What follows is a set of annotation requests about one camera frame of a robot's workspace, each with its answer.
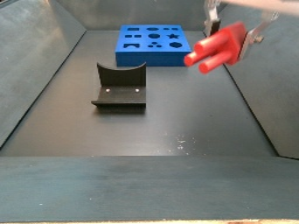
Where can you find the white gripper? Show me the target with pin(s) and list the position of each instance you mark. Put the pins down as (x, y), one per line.
(273, 6)

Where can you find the red three prong object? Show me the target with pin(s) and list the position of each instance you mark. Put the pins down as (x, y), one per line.
(218, 49)

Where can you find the blue foam shape block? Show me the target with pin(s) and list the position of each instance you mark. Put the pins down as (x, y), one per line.
(155, 44)

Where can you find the black curved fixture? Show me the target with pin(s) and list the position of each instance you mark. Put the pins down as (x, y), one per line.
(122, 86)

